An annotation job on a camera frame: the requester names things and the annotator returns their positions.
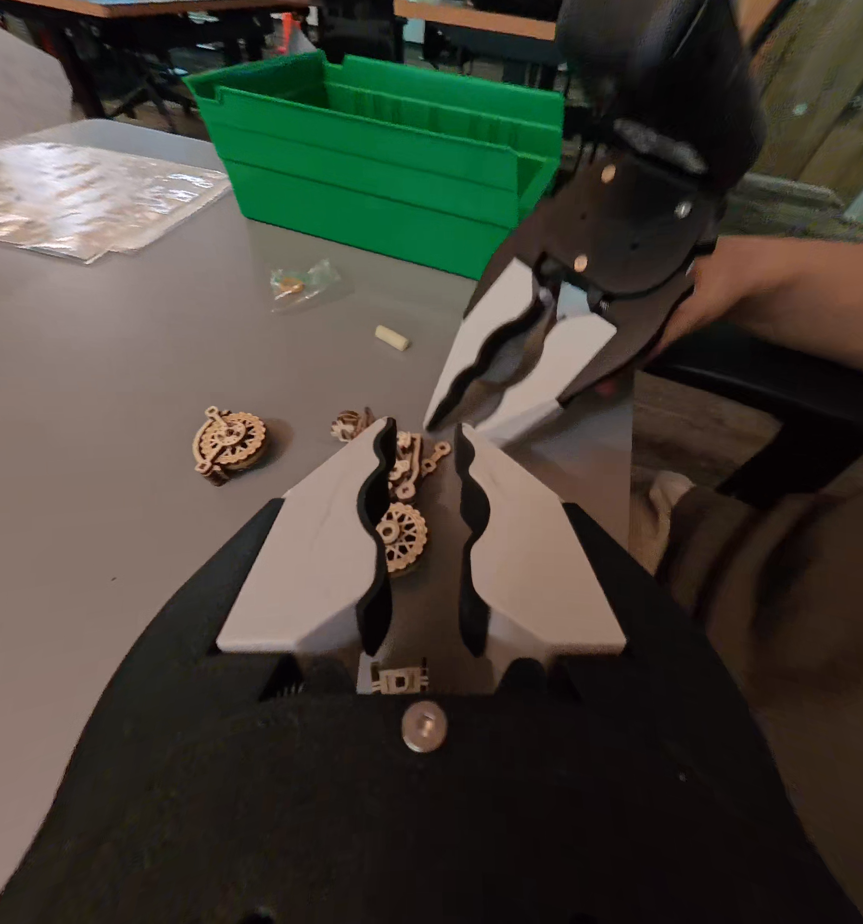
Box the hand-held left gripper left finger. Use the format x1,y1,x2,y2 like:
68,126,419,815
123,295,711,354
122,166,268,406
216,417,398,658

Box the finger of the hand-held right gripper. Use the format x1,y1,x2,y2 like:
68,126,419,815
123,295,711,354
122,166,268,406
423,257,551,433
471,307,618,447

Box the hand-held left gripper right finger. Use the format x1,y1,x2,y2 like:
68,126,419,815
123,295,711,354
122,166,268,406
453,423,627,661

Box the wooden gear mechanism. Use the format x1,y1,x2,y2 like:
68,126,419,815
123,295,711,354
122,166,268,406
374,431,432,578

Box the person's right forearm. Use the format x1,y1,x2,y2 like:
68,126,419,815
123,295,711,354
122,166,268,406
756,237,863,380

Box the grey desk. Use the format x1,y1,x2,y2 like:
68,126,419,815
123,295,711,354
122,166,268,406
0,119,635,924

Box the person's right hand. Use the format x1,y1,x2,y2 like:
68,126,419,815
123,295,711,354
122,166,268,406
651,238,761,362

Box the round wooden gear assembly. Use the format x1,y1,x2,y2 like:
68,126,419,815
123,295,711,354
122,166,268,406
192,406,268,486

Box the pale wooden ladder-shaped piece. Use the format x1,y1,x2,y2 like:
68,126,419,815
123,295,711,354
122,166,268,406
358,657,431,695

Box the green plastic bin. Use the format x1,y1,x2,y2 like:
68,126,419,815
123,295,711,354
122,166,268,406
185,51,566,282

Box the small clear plastic bag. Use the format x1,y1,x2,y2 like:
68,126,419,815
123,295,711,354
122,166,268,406
269,260,342,313

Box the light wooden panel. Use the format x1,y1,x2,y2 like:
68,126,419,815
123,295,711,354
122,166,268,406
738,0,863,225

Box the person's leg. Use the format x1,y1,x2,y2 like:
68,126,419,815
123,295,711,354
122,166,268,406
630,469,863,924

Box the black office chair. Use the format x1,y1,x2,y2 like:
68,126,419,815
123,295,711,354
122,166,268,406
309,0,407,64

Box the clear plastic sheets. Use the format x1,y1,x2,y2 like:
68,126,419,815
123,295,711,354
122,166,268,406
0,142,232,265

